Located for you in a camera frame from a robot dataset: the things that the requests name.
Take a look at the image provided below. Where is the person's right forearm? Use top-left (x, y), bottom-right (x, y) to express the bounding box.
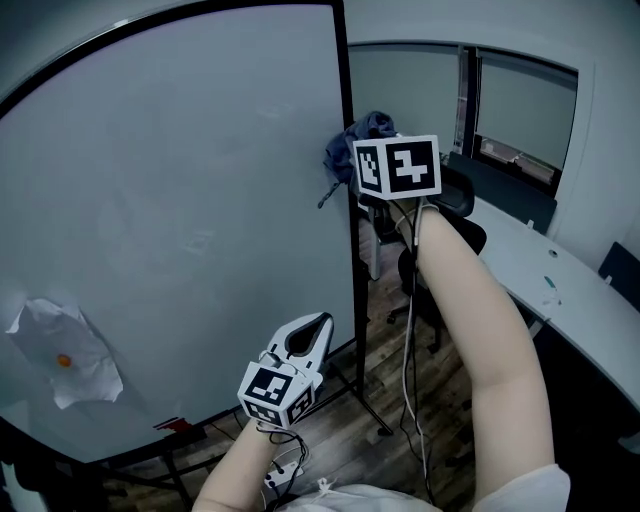
top-left (389, 197), bottom-right (556, 506)

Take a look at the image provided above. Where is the white power strip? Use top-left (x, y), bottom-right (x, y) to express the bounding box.
top-left (263, 459), bottom-right (304, 487)

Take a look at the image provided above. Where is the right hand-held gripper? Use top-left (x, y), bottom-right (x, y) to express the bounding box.
top-left (351, 130), bottom-right (444, 202)

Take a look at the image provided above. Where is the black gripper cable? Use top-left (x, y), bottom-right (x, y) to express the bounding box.
top-left (257, 424), bottom-right (309, 467)

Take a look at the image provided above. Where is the person's left forearm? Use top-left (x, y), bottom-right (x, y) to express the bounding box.
top-left (192, 424), bottom-right (282, 512)

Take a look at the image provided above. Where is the red whiteboard eraser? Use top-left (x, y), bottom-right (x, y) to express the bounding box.
top-left (152, 418), bottom-right (194, 434)

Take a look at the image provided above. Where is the blue knitted cloth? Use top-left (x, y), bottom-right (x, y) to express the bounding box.
top-left (317, 110), bottom-right (399, 209)

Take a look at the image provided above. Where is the window with roller blind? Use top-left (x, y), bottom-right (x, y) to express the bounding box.
top-left (457, 43), bottom-right (580, 199)

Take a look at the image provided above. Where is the wide black desk divider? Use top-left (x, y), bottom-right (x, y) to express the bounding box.
top-left (447, 151), bottom-right (559, 236)

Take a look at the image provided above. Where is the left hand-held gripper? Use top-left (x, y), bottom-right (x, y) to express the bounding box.
top-left (237, 311), bottom-right (335, 430)

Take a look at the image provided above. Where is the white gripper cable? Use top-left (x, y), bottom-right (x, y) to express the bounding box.
top-left (401, 207), bottom-right (433, 504)

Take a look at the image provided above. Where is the person's white shirt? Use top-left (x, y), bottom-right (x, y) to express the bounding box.
top-left (279, 462), bottom-right (571, 512)

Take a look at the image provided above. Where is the white whiteboard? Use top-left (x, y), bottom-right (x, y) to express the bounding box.
top-left (0, 0), bottom-right (394, 512)

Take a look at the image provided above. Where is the crumpled white paper sheet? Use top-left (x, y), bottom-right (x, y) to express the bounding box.
top-left (5, 298), bottom-right (124, 410)

